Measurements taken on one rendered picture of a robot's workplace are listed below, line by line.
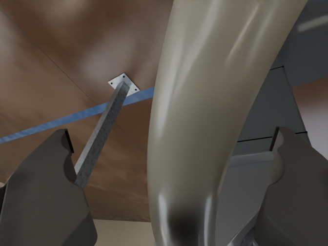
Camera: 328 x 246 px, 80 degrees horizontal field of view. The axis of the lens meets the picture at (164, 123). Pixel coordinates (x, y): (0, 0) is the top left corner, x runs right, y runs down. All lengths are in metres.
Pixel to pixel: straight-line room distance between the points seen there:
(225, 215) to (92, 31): 1.37
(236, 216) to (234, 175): 0.14
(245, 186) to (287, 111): 0.31
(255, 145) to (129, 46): 1.10
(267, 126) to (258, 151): 0.11
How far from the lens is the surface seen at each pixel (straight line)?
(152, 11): 1.37
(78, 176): 1.24
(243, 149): 0.75
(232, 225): 0.73
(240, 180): 0.77
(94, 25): 1.55
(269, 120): 0.81
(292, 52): 1.50
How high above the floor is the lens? 1.25
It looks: 39 degrees down
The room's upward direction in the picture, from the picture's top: 166 degrees counter-clockwise
